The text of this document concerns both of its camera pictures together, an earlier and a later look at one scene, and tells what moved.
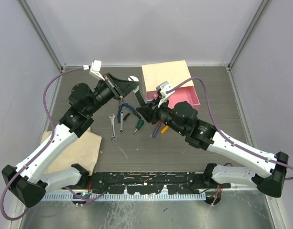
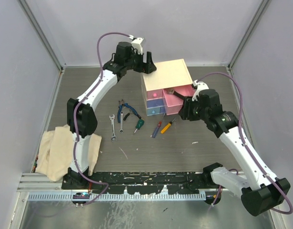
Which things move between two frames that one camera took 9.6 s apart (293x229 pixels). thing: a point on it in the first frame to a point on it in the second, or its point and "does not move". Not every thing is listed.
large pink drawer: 184,94 does not move
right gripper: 150,113 to 185,112
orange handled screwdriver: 166,128 does not move
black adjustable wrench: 136,90 to 172,91
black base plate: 148,182 does not move
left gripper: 124,86 to 147,67
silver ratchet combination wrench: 121,130 does not move
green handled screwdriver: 139,124 does not move
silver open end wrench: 113,137 does not move
